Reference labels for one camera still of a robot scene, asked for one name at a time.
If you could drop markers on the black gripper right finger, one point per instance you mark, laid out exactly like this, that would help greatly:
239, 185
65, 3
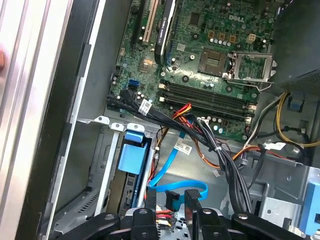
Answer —
207, 225

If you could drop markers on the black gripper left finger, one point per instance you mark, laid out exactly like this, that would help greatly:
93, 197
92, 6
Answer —
143, 225

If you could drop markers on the hard disk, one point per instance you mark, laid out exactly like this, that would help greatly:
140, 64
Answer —
132, 160

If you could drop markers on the metal disk bay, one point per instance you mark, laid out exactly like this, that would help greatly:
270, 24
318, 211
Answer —
105, 175

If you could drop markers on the black RAM slot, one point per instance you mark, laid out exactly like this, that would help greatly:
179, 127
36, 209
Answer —
207, 105
207, 93
207, 88
207, 100

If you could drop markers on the white expansion slot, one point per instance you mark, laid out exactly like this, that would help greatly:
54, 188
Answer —
149, 22

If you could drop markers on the bare person hand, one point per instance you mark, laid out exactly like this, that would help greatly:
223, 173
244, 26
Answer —
2, 60

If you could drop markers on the metal optical drive cage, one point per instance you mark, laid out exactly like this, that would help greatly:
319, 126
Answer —
282, 190

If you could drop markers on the blue plastic cage latch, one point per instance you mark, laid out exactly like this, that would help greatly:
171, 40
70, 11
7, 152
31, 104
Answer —
312, 207

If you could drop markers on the blue SATA port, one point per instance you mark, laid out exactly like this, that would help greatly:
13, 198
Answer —
134, 85

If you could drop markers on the black PC case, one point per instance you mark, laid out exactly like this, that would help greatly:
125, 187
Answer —
67, 100

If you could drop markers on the socket locking lever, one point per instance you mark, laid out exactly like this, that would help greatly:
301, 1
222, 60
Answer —
265, 87

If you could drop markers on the metal socket cover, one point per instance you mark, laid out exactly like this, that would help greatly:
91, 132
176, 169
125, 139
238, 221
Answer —
236, 66

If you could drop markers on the CPU socket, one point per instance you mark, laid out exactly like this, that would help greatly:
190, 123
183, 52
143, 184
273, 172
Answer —
213, 61

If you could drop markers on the green motherboard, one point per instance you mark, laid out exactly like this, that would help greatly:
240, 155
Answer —
200, 37

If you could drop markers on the black graphics card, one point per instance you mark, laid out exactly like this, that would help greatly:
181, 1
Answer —
163, 32

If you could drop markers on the gray power supply unit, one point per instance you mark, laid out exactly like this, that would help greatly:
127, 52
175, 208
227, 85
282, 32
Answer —
297, 37

